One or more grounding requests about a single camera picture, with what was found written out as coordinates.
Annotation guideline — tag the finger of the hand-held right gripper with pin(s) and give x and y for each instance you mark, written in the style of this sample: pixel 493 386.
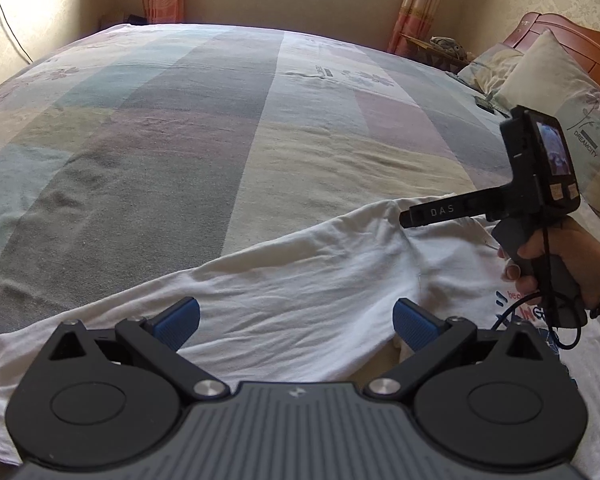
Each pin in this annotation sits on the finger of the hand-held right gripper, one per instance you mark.
pixel 410 218

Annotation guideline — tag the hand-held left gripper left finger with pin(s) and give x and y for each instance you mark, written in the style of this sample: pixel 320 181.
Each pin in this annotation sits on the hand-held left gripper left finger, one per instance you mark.
pixel 177 317

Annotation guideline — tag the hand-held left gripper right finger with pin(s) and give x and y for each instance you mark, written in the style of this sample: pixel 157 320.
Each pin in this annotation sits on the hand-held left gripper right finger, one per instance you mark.
pixel 412 325

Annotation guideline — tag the white printed sweatshirt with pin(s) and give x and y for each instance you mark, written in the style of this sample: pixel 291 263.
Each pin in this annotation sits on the white printed sweatshirt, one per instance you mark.
pixel 290 285

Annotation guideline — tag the person's right hand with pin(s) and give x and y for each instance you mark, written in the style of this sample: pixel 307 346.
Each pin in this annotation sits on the person's right hand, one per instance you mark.
pixel 590 255

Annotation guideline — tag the small black device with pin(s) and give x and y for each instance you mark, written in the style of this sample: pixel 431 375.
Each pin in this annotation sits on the small black device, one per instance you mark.
pixel 485 102

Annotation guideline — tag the large patchwork pillow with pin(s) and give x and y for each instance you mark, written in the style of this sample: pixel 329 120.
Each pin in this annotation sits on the large patchwork pillow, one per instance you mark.
pixel 570 90

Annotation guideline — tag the small patchwork pillow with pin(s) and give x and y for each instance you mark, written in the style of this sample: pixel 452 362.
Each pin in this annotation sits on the small patchwork pillow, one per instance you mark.
pixel 490 67

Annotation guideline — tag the wooden headboard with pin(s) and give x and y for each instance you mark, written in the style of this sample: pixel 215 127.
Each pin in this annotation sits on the wooden headboard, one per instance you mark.
pixel 580 35

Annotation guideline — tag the grey plush toy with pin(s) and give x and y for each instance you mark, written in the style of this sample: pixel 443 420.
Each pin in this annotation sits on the grey plush toy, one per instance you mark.
pixel 447 46

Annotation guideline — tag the wooden nightstand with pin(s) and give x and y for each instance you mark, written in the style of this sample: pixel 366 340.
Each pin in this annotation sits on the wooden nightstand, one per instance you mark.
pixel 420 47

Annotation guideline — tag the bed with patchwork sheet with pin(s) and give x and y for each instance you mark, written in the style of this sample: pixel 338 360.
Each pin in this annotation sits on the bed with patchwork sheet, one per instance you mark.
pixel 180 135

